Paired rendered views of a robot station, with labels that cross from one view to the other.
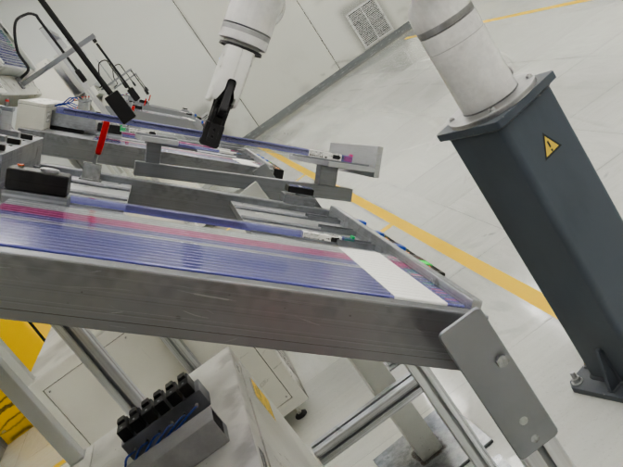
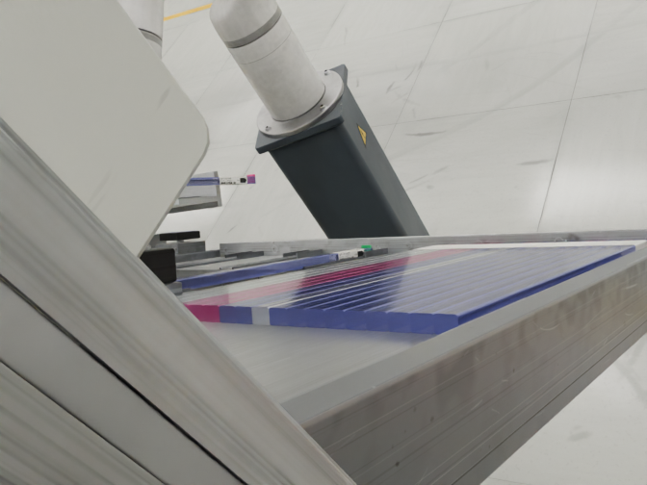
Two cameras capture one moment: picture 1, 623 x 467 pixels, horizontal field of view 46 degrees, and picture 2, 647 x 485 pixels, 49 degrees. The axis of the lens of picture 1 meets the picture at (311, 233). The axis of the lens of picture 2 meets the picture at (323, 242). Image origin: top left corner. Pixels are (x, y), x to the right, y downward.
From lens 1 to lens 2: 0.74 m
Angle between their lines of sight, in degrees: 41
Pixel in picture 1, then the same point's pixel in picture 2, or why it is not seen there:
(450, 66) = (274, 69)
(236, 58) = not seen: hidden behind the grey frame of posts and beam
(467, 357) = not seen: outside the picture
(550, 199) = (378, 183)
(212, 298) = (632, 288)
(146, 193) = not seen: hidden behind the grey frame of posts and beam
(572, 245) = (399, 220)
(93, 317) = (598, 359)
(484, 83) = (307, 83)
